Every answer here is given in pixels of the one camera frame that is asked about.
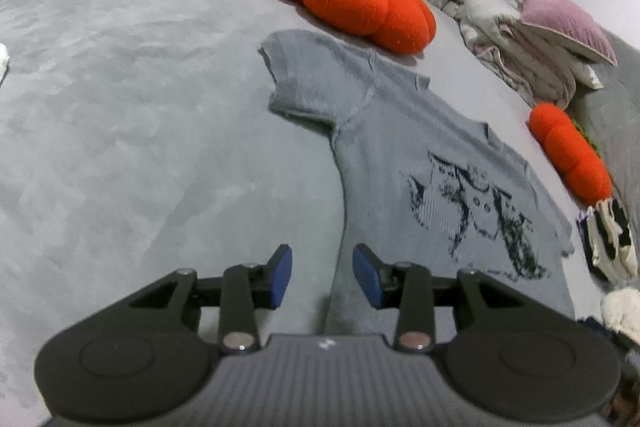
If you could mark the black and white folded garment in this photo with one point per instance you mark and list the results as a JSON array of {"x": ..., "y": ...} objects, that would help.
[{"x": 610, "y": 237}]

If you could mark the grey quilted blanket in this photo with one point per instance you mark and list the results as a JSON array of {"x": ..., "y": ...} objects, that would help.
[{"x": 620, "y": 107}]

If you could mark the small orange pumpkin cushion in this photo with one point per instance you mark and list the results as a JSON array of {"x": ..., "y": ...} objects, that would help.
[{"x": 570, "y": 152}]

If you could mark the folded white quilt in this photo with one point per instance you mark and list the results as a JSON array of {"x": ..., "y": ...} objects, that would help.
[{"x": 505, "y": 42}]

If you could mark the grey knit sweater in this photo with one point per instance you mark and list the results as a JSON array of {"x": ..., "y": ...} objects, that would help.
[{"x": 390, "y": 142}]

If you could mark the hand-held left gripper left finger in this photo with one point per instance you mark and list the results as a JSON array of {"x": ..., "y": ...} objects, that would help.
[{"x": 281, "y": 277}]

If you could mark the grey bed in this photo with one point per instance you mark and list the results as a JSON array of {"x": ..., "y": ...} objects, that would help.
[{"x": 125, "y": 107}]

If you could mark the purple pillow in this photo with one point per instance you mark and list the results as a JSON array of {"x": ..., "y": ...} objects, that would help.
[{"x": 565, "y": 22}]

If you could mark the white fluffy cloth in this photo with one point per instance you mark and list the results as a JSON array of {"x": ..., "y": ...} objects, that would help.
[{"x": 622, "y": 314}]

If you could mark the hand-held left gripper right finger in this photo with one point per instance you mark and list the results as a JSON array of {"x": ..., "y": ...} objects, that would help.
[{"x": 367, "y": 277}]

